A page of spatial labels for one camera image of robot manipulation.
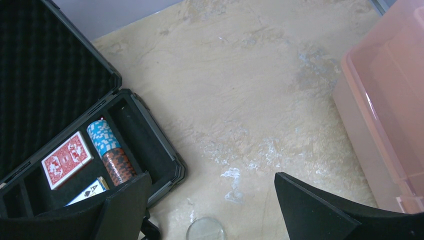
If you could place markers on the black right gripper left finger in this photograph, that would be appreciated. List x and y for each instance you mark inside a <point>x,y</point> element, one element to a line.
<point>116,214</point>

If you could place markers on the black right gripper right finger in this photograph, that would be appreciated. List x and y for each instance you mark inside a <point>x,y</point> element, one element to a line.
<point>310,213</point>

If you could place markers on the blue poker chip stack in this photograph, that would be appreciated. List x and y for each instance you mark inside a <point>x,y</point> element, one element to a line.
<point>102,136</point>

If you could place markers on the clear round disc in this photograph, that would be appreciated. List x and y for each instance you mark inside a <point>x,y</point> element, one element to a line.
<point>206,228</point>

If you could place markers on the black poker set case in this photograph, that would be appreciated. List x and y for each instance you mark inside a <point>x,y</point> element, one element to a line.
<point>53,83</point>

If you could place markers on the blue playing card deck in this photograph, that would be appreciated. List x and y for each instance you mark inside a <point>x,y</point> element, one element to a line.
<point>98,186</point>

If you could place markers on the red playing card deck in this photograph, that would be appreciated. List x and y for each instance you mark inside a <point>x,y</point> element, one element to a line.
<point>67,159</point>

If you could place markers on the orange translucent storage bin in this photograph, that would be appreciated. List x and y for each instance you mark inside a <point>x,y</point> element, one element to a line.
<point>380,98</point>

